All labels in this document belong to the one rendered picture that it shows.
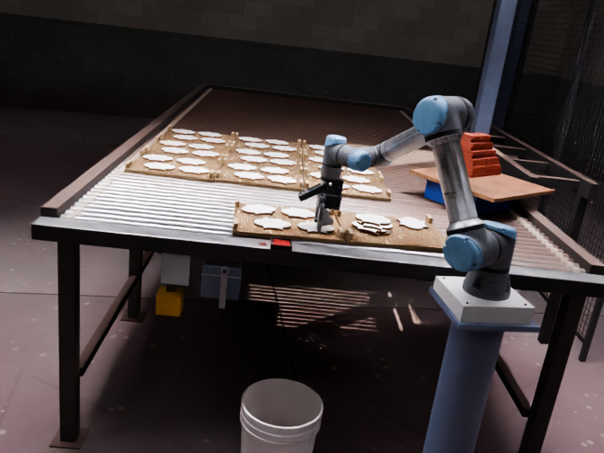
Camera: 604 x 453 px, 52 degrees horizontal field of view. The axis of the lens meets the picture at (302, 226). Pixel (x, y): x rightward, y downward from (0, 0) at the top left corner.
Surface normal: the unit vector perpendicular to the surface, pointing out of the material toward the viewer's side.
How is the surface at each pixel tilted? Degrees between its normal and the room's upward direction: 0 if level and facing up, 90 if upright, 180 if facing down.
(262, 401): 87
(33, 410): 0
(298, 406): 87
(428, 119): 83
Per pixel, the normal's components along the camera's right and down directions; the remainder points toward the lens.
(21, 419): 0.11, -0.94
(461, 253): -0.71, 0.26
